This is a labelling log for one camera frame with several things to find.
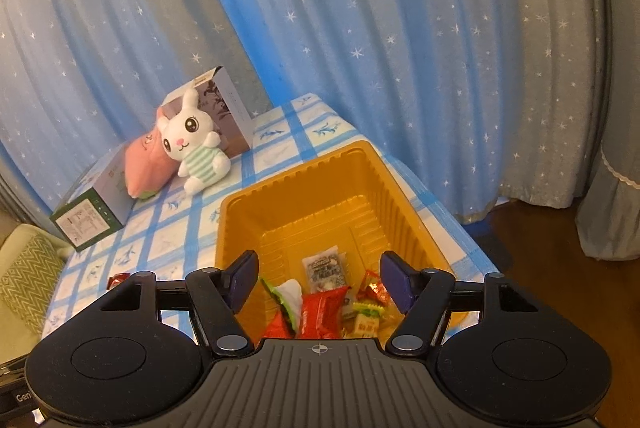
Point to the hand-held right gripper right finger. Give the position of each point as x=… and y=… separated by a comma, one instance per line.
x=395, y=280

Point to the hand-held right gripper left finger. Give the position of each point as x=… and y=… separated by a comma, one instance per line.
x=245, y=280

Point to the red and gold snack packet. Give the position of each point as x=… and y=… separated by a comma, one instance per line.
x=374, y=290

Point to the green candy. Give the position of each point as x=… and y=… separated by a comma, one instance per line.
x=285, y=295

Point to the yellow candy packet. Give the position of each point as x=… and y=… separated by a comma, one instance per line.
x=365, y=323

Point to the clear sesame snack packet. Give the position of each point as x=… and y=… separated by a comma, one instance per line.
x=325, y=268

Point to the large red candy packet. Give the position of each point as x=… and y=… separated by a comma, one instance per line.
x=322, y=313

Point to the orange plastic tray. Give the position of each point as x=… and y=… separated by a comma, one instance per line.
x=310, y=218

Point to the light green sofa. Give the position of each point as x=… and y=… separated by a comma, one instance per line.
x=15, y=348

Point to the green zigzag cushion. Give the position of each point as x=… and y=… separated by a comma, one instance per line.
x=30, y=278

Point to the dark red snack packet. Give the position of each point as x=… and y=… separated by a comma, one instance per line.
x=119, y=280

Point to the white rabbit plush toy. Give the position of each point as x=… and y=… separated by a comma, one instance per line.
x=192, y=143

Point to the pink plush toy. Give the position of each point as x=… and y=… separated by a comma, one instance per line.
x=142, y=163

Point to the blue checked tablecloth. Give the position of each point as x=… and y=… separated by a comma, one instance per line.
x=280, y=128

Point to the green and white carton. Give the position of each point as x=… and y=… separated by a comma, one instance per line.
x=95, y=213

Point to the grey and white box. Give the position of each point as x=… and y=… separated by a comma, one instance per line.
x=232, y=108

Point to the grey lace-trimmed curtain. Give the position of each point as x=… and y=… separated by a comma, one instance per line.
x=620, y=133

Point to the blue star curtain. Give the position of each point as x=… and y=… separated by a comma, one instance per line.
x=375, y=8

